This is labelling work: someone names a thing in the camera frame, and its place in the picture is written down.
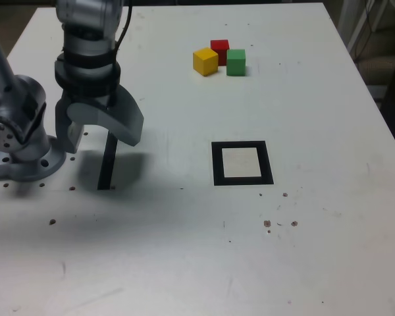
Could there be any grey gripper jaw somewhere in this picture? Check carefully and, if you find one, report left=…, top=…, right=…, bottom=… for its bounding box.
left=66, top=84, right=145, bottom=147
left=55, top=93, right=86, bottom=155

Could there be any white metal frame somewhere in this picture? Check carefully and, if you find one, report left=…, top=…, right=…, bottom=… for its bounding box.
left=336, top=0, right=395, bottom=53

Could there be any yellow cube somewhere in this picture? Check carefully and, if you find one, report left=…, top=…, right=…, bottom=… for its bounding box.
left=192, top=47, right=219, bottom=77

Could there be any red cube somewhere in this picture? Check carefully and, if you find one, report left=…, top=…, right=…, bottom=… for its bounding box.
left=210, top=39, right=230, bottom=66

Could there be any green cube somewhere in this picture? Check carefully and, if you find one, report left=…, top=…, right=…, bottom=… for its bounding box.
left=226, top=49, right=246, bottom=77

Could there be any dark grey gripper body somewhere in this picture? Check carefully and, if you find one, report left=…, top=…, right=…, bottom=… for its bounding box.
left=62, top=89, right=110, bottom=109

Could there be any black tape square outline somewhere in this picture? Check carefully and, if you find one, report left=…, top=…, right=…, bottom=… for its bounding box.
left=211, top=140, right=275, bottom=186

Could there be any black tape strip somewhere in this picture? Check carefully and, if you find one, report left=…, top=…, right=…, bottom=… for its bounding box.
left=97, top=130, right=120, bottom=191

